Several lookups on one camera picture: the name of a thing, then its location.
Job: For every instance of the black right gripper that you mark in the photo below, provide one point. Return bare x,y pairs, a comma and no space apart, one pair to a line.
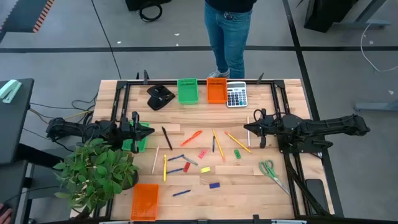
272,127

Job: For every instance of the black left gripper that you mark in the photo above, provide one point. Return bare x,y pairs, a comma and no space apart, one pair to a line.
129,130

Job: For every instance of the black pen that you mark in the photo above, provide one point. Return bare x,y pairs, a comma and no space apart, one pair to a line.
166,138

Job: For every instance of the wooden stick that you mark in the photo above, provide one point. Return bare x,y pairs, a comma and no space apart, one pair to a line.
155,159

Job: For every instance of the yellow pen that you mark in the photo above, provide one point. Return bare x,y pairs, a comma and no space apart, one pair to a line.
164,168

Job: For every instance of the orange pen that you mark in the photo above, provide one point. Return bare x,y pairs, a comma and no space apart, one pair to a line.
191,138

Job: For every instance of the grey crayon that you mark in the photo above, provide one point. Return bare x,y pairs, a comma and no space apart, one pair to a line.
190,160

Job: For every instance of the red eraser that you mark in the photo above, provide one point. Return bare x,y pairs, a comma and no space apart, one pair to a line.
186,167

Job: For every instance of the pink eraser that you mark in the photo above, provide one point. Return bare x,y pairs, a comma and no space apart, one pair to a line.
202,154

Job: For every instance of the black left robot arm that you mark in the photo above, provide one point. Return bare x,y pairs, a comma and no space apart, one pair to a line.
77,129

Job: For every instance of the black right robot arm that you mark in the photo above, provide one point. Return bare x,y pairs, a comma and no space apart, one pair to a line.
326,126

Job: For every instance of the green plastic bin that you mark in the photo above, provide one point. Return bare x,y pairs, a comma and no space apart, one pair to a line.
188,93
127,145

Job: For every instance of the green eraser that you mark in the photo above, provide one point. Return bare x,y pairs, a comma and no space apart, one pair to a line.
237,154

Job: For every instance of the black stapler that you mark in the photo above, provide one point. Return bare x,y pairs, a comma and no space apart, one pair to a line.
158,98

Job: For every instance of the silver desk calculator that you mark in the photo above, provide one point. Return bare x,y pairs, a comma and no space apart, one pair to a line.
237,96

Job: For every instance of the orange plastic bin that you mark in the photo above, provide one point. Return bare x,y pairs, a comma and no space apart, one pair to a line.
144,202
216,91

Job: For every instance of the yellow eraser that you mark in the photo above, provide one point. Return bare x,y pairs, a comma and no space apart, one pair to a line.
205,170

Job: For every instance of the green potted plant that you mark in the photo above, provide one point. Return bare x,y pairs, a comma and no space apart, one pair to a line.
93,174

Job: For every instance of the blue eraser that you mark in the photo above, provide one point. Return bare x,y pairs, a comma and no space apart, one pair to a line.
214,185

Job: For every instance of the black rectangular pad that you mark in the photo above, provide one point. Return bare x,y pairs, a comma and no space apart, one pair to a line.
315,193

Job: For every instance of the person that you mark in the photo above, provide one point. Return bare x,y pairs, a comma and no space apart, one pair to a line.
228,37

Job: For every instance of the grey desk foot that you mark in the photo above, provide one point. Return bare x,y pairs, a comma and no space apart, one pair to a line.
373,24
376,106

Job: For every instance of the black equipment case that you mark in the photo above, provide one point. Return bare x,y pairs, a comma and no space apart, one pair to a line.
146,3

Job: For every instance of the black side table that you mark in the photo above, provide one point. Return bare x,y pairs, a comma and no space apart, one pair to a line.
15,130

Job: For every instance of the black cabinet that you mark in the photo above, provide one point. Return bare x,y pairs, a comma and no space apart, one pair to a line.
326,15

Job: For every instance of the mint green stapler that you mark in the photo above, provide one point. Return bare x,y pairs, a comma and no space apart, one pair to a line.
11,90

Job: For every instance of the person's hand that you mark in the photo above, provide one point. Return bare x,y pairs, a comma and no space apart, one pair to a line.
4,214

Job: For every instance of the black mat with orange stripes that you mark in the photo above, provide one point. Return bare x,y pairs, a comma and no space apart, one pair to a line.
25,15

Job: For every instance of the black frame clamp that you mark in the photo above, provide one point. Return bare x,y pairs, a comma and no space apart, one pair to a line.
256,218
260,79
145,77

